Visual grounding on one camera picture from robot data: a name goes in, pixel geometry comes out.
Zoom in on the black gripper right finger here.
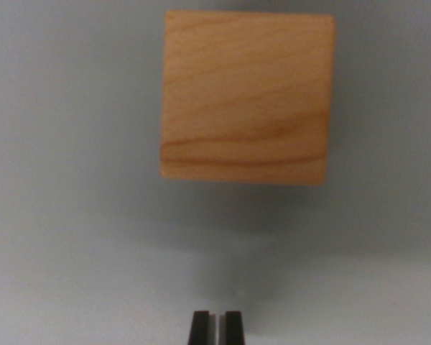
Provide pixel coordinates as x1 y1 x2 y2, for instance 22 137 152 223
218 310 246 345

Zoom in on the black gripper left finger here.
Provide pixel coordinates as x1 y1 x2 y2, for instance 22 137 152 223
187 310 218 345

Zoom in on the wooden cube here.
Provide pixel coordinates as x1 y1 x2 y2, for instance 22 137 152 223
159 9 337 187

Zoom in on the grey plastic bin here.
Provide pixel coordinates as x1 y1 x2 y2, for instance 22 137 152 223
0 0 431 345

